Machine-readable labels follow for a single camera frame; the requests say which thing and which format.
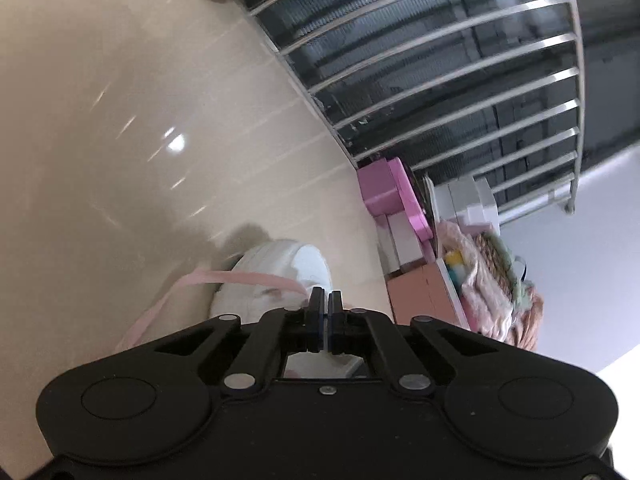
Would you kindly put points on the pink shoelace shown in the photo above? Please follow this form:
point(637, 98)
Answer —
point(240, 277)

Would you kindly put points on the flat white box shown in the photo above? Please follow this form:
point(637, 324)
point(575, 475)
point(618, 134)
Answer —
point(405, 240)

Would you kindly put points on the steel bar railing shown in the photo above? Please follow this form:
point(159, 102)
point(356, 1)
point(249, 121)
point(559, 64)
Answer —
point(440, 110)

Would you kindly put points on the pile of folded cloths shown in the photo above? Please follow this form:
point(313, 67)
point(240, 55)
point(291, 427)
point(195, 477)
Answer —
point(490, 280)

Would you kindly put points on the white sneaker shoe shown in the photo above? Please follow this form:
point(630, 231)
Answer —
point(272, 260)

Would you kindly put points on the dark glass sliding door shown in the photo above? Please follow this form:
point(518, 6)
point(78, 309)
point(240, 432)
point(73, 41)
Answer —
point(425, 50)

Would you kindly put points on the magenta pink box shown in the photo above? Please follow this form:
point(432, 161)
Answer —
point(382, 185)

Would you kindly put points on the stack of white boxes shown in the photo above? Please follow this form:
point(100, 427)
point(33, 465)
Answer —
point(465, 200)

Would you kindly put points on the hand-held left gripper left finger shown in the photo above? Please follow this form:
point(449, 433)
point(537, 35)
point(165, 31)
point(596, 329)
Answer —
point(316, 327)

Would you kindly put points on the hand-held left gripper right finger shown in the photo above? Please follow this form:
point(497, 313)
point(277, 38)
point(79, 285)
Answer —
point(331, 327)

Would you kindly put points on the salmon pink box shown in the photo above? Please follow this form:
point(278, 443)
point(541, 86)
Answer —
point(420, 295)

